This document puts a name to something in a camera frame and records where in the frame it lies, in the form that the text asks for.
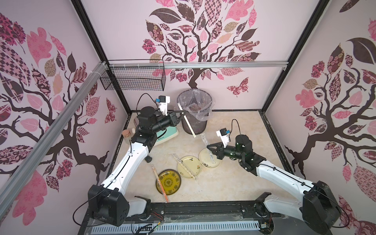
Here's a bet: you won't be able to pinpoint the black wire wall basket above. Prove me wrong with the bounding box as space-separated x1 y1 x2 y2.
100 59 166 91

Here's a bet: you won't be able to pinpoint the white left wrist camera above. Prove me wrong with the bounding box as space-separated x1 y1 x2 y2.
156 96 170 116

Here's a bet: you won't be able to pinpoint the cream plate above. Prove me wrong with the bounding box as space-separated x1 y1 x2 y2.
199 148 222 169
177 156 202 179

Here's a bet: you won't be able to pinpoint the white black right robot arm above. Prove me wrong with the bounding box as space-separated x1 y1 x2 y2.
207 134 341 235

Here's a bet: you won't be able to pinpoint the white slotted cable duct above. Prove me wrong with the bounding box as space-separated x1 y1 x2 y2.
89 221 260 235

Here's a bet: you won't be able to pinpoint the yellow black patterned plate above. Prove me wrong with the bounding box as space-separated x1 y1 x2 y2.
159 169 182 196

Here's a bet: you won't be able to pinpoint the red wrapped chopsticks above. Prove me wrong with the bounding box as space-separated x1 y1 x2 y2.
151 164 170 203

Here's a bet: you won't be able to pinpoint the cream plate middle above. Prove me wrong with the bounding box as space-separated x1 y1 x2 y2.
177 156 202 179

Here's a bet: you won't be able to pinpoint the black mesh trash bin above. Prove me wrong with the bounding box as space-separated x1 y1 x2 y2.
177 89 214 135

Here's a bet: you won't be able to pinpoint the bare wooden chopsticks pair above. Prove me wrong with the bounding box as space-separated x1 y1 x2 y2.
178 103 196 138

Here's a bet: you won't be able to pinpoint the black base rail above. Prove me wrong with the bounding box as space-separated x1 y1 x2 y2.
78 193 287 235

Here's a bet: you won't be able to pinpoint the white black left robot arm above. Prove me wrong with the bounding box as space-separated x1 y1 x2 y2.
88 106 187 226

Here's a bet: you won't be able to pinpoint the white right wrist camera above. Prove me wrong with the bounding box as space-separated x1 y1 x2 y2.
216 128 231 147

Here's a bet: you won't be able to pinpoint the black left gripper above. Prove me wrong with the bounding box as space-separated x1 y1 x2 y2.
152 110 187 133

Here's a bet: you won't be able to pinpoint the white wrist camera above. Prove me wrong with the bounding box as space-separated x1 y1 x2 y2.
156 96 170 116
216 128 231 147

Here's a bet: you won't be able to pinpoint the aluminium frame bar left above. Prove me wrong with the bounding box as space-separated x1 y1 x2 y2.
1 62 107 218

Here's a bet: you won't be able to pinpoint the clear plastic bin liner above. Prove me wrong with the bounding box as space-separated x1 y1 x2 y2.
177 89 215 121

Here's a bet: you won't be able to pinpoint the black small cylinder jar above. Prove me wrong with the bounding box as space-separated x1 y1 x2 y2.
145 156 152 163

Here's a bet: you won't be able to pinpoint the aluminium frame bar rear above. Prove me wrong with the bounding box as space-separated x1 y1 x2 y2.
109 61 289 69

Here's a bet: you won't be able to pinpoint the wrapped chopsticks on middle plate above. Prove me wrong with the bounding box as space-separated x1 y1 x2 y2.
172 153 197 180

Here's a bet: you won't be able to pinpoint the clear plastic chopstick wrapper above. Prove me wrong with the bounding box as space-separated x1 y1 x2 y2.
201 133 217 165

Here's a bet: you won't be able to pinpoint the aluminium frame bar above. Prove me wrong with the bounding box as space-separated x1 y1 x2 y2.
109 61 289 69
1 62 107 218

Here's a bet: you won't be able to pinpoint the cream plate right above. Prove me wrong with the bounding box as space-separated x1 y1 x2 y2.
199 148 222 169

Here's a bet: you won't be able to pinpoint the mint green toaster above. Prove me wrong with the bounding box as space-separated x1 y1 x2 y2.
132 117 179 146

